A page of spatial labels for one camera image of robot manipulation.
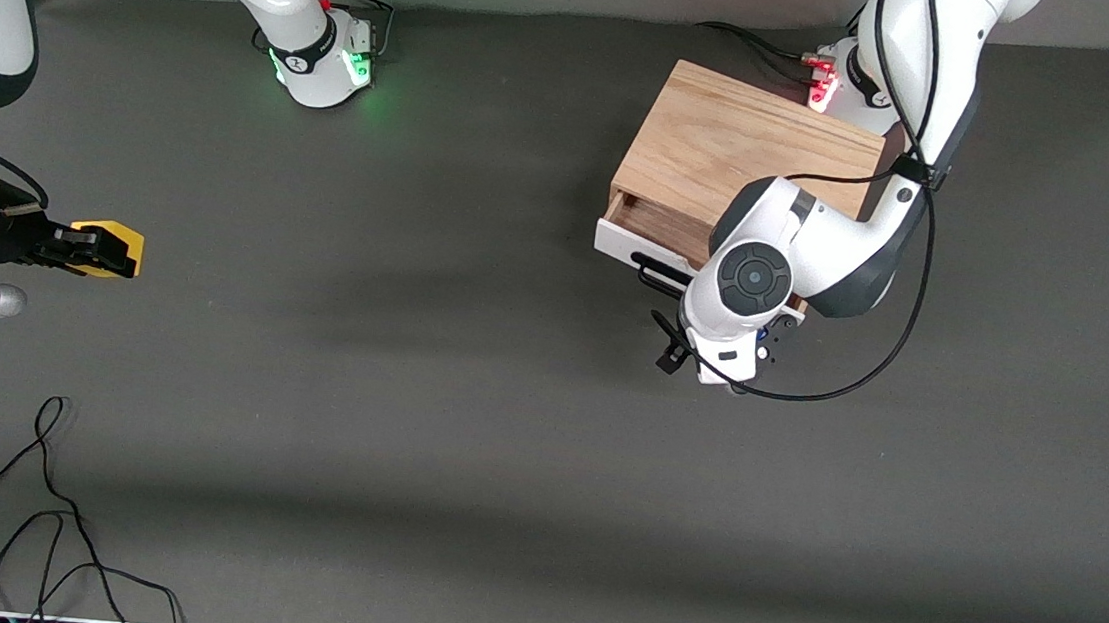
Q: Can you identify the black left arm base cable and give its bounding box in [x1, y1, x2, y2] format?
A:
[694, 19, 823, 67]
[750, 38, 822, 88]

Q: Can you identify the wooden drawer cabinet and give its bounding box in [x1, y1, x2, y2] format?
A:
[601, 55, 912, 327]

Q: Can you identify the black right arm base cable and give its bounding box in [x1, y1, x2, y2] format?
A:
[298, 0, 398, 63]

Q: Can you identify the dark grey table mat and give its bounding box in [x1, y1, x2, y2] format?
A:
[0, 0, 1109, 623]

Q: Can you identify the black arm base cable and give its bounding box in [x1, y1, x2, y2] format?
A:
[298, 0, 398, 63]
[694, 19, 823, 67]
[750, 38, 822, 88]

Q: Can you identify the black drawer handle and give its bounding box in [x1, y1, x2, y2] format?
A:
[632, 254, 699, 303]

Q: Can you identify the yellow cube block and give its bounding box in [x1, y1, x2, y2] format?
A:
[66, 217, 148, 282]

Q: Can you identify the wooden drawer with white front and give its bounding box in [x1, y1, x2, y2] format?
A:
[590, 187, 726, 292]

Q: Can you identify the black left arm wrist cable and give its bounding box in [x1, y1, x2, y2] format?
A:
[728, 0, 957, 415]

